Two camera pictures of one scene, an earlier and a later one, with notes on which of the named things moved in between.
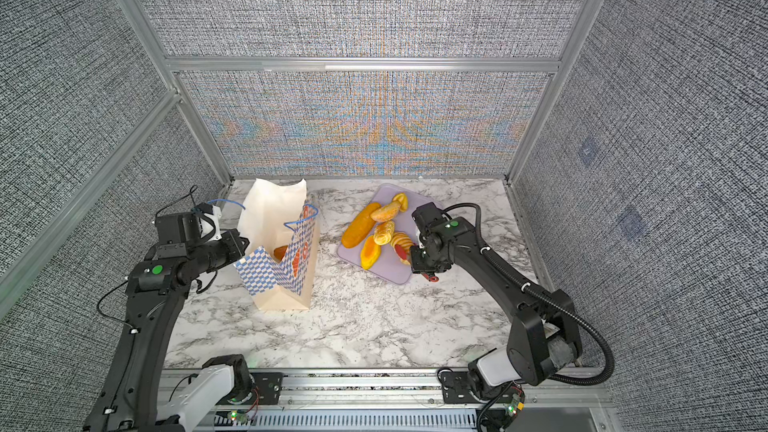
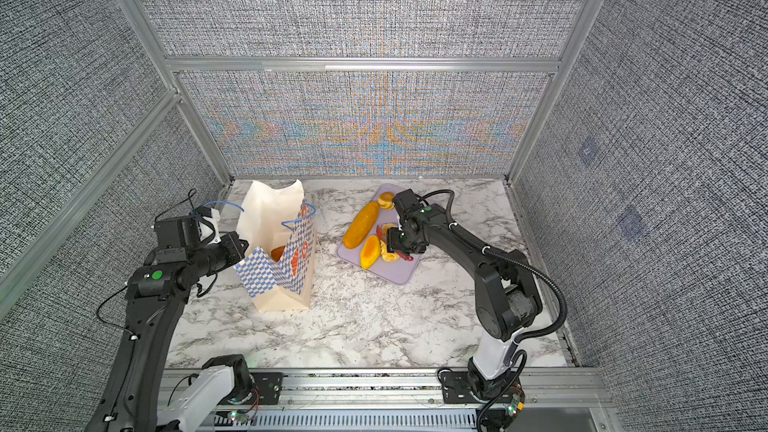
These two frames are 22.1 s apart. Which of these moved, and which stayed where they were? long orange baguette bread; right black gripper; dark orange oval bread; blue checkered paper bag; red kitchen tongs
Moved: right black gripper; red kitchen tongs
Stayed: dark orange oval bread; long orange baguette bread; blue checkered paper bag
